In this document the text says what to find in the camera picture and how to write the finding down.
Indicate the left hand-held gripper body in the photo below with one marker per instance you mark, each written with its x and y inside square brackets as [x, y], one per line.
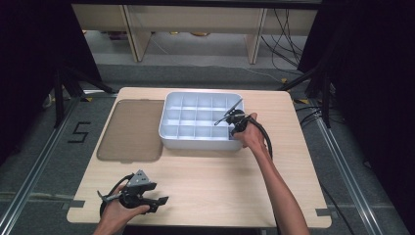
[135, 189]

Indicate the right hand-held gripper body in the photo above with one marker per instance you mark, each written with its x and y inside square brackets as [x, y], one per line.
[235, 119]

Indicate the white divided storage box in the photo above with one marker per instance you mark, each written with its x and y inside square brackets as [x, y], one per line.
[195, 120]

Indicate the person's right hand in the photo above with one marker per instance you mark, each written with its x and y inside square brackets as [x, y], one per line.
[253, 135]

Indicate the person's left hand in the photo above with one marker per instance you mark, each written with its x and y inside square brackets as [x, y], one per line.
[119, 215]

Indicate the translucent brown lid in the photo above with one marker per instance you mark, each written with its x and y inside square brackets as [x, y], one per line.
[132, 130]

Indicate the black tape strip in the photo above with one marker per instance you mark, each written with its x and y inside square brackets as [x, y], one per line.
[323, 212]
[73, 204]

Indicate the black metal stand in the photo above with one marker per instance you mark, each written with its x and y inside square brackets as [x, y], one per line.
[58, 98]
[323, 94]

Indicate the light wooden bench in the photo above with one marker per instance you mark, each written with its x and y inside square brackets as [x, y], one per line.
[195, 19]

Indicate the black curtain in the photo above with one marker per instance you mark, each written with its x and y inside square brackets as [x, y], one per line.
[36, 49]
[372, 81]

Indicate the aluminium floor rail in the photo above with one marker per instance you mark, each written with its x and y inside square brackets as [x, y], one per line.
[349, 176]
[36, 166]

